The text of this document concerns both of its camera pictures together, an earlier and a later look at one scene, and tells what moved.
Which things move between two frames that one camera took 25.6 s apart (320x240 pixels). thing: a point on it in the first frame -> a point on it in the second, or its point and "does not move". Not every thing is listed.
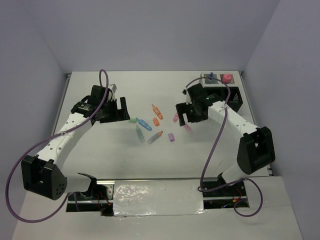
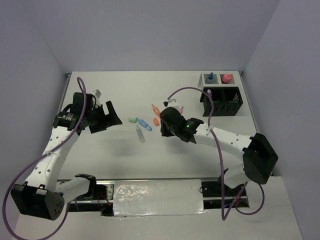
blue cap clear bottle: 211,76 does not move
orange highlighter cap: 156,122 does not move
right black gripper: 183,108 -> 165,132
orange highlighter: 157,111 does not move
